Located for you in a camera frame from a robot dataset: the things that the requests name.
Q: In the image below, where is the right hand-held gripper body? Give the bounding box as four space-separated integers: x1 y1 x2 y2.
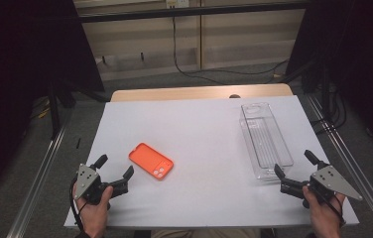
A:
279 161 364 210

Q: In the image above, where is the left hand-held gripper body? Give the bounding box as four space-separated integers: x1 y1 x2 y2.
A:
73 163 130 206

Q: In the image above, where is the orange phone case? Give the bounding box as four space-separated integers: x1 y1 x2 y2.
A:
128 142 175 181

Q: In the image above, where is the person's left hand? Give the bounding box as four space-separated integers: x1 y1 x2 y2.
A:
74 185 115 238

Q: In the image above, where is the person's right hand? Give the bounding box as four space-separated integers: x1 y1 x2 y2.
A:
302 184 347 238

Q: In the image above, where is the clear plastic box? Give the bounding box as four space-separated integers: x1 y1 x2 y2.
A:
238 101 296 181

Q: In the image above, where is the black metal stand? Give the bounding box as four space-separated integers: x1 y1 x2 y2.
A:
47 78 77 140

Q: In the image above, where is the wooden table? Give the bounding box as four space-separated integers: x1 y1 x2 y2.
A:
110 82 294 103

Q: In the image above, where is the black curtain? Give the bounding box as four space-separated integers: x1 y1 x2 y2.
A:
286 0 373 160
0 0 105 199

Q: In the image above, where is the black horizontal bar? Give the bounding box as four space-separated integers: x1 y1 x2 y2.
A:
77 2 309 24

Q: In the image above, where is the left hand-held gripper cable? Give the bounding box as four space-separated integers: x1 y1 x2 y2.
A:
68 178 87 233

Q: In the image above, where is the hand-held gripper cable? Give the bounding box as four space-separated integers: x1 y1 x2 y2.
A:
68 178 87 233
318 189 346 226

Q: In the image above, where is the metal floor rail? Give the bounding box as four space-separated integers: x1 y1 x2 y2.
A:
306 94 373 238
6 110 73 238

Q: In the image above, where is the right hand-held gripper cable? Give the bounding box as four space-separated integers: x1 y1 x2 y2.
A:
318 189 346 226

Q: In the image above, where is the bundle of black cables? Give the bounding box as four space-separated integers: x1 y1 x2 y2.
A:
309 80 348 135

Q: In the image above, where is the long black floor cable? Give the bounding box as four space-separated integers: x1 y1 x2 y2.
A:
172 15 290 85

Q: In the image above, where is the white wall power outlet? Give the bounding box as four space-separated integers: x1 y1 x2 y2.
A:
166 0 190 10

